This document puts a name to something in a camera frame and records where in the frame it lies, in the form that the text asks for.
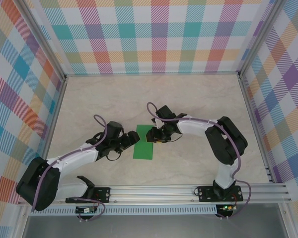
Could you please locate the thin black left gripper cable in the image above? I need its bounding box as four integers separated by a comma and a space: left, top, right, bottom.
106, 151, 122, 162

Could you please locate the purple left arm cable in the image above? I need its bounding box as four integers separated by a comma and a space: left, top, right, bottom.
31, 114, 109, 221

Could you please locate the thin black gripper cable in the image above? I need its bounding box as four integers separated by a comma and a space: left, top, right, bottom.
167, 132, 183, 142
106, 151, 122, 162

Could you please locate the black round cable mount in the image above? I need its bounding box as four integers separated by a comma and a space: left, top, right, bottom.
215, 211, 235, 220

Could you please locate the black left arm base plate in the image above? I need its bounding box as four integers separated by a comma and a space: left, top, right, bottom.
65, 187, 112, 204

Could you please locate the aluminium table edge rail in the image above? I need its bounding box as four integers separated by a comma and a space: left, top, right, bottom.
33, 75, 69, 186
237, 74, 276, 184

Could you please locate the thin black right gripper cable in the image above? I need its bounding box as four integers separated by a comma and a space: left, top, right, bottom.
167, 132, 183, 142

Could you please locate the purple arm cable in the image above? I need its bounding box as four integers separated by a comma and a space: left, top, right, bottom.
146, 102, 251, 220
31, 114, 109, 221

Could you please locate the aluminium mounting rail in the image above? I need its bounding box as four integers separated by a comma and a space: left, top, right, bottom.
17, 182, 293, 206

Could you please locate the green paper sheet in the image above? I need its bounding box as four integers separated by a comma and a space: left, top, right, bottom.
133, 124, 155, 160

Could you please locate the grey metal panel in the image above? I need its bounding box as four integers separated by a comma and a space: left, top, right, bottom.
22, 215, 289, 238

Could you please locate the aluminium frame post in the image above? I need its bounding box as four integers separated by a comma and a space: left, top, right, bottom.
19, 0, 67, 80
238, 0, 286, 79

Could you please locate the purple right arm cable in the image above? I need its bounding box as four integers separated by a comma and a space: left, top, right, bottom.
146, 102, 251, 220

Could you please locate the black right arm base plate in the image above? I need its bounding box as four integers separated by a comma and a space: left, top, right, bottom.
198, 185, 243, 203

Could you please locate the slotted grey cable duct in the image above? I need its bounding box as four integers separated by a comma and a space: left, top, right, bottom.
28, 204, 218, 216

